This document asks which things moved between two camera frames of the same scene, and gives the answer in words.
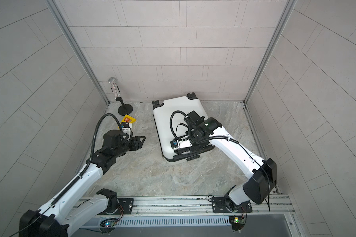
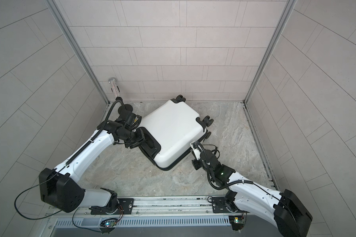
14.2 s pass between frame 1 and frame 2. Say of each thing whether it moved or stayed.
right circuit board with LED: stayed
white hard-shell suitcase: moved
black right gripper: moved
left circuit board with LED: stayed
